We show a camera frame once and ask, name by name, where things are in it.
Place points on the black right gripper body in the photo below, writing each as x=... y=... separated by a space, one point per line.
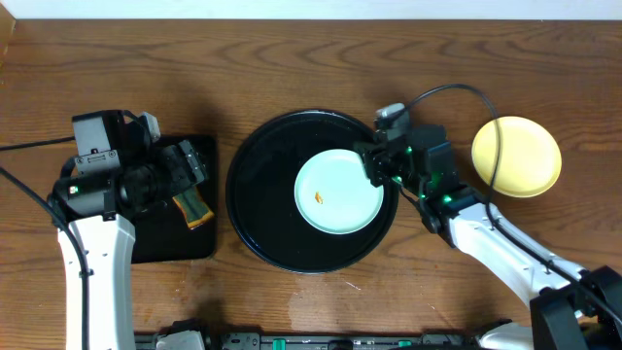
x=397 y=169

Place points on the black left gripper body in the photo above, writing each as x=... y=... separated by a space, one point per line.
x=174 y=177

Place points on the orange green scrub sponge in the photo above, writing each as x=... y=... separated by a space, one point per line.
x=195 y=210

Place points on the mint plate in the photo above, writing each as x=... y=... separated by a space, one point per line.
x=333 y=194

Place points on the yellow plate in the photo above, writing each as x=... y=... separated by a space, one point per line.
x=518 y=156

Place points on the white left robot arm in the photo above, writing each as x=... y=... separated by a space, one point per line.
x=123 y=205

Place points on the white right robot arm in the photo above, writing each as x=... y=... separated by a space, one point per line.
x=571 y=307

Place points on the black rectangular tray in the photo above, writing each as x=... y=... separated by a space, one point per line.
x=162 y=234

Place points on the black round tray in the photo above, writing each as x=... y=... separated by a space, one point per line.
x=260 y=193

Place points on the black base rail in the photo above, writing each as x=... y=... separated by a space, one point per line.
x=256 y=341

